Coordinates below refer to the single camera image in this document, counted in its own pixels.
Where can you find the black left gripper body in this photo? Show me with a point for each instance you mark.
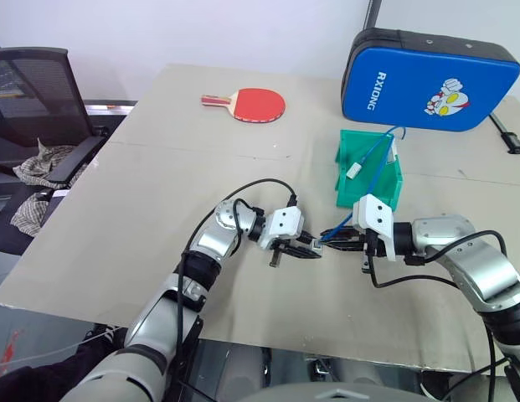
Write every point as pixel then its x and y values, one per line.
pixel 276 255

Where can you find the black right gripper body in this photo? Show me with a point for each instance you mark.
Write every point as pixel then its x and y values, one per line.
pixel 374 245

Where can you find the white coupler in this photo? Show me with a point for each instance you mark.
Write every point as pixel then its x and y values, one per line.
pixel 316 247
pixel 354 170

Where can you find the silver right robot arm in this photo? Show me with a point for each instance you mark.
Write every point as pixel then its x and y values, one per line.
pixel 473 259

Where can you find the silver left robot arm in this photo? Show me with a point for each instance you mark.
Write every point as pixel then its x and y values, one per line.
pixel 159 310

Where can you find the green plastic bin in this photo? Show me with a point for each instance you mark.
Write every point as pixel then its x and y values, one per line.
pixel 356 192

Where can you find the red table tennis paddle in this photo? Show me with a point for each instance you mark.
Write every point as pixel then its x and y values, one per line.
pixel 259 104

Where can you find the grey robot torso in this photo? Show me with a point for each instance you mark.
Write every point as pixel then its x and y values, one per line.
pixel 335 393

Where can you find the blue RXIONG kick pad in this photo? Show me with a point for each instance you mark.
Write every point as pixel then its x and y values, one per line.
pixel 423 84

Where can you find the black shoe with white laces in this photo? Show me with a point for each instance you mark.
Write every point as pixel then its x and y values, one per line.
pixel 102 337

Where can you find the dark desk with metal edge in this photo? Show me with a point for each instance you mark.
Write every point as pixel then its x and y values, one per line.
pixel 109 109

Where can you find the plaid grey cloth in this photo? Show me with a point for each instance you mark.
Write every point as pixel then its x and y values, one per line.
pixel 37 167

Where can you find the black mesh office chair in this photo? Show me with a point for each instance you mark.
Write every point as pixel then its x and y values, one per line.
pixel 37 92

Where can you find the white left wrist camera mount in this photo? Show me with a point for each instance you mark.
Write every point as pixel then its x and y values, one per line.
pixel 284 222

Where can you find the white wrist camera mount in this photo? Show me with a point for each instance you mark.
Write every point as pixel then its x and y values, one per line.
pixel 284 222
pixel 374 213

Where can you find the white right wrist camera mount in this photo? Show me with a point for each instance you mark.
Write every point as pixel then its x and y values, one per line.
pixel 374 213

